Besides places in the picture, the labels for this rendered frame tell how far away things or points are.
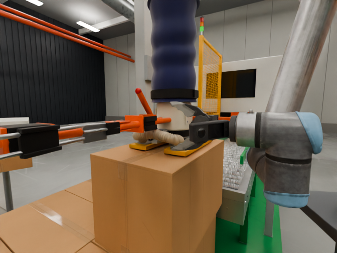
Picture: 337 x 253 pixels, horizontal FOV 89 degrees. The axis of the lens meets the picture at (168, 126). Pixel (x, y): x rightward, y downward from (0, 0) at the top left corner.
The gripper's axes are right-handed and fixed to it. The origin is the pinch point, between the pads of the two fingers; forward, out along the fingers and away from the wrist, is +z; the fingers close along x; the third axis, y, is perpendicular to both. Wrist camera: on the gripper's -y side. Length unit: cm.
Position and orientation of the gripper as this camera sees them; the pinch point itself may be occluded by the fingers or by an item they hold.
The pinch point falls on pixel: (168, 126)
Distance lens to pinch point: 54.2
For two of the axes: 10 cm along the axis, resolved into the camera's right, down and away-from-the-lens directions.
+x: -0.2, -9.9, -1.1
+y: 5.1, -1.0, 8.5
